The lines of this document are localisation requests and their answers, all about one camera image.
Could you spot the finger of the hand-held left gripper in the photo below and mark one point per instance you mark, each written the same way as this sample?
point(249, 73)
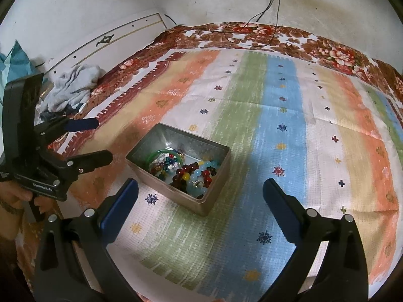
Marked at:
point(91, 159)
point(85, 123)

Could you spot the teal cloth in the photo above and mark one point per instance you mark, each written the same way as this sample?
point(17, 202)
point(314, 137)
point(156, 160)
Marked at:
point(15, 59)

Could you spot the person's left hand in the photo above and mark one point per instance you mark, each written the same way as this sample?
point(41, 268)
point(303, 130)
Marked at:
point(15, 192)

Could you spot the metal tin box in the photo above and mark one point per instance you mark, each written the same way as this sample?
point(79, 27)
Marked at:
point(201, 204)

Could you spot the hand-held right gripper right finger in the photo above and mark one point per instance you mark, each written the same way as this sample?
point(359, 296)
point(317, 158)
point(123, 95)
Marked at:
point(280, 207)

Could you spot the grey towel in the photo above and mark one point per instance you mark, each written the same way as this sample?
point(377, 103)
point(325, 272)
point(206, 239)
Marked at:
point(72, 81)

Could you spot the white wooden board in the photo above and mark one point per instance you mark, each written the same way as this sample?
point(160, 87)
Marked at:
point(94, 47)

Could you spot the striped pastel blanket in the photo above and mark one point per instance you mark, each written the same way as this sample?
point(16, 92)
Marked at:
point(283, 132)

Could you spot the green bangle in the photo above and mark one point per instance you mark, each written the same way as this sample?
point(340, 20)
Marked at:
point(150, 157)

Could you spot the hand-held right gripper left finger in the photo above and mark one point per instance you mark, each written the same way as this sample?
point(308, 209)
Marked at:
point(121, 207)

